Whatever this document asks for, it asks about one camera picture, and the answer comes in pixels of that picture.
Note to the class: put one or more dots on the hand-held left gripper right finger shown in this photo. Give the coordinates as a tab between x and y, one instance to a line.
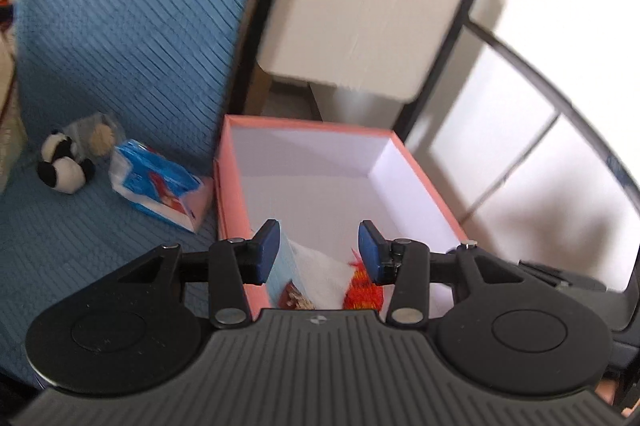
370	256

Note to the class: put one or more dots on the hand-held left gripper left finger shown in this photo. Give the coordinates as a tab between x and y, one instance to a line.
267	251

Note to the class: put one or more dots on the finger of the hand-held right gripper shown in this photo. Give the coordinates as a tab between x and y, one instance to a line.
565	278

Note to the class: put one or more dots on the red candy wrapper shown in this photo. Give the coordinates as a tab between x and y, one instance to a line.
362	293

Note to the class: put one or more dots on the white paper tissue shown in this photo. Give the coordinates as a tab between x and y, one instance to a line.
320	271

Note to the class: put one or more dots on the brown snack packet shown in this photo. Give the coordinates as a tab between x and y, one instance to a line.
295	298

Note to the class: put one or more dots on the pink cardboard box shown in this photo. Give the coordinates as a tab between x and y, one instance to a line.
310	176

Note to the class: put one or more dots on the blue snack packet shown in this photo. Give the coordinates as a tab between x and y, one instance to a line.
150	176

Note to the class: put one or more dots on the clear bag with beige puff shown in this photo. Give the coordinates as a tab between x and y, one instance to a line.
102	136

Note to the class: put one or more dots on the panda plush toy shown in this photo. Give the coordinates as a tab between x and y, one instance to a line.
62	171

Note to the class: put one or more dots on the round white folding table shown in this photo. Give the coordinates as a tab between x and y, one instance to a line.
550	186

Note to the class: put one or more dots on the beige folding chair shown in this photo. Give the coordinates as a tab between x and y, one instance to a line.
360	6

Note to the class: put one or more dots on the blue textured cushion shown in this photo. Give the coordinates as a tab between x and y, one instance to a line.
125	31

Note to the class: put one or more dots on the cream floral quilt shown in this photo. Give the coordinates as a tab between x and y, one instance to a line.
7	131

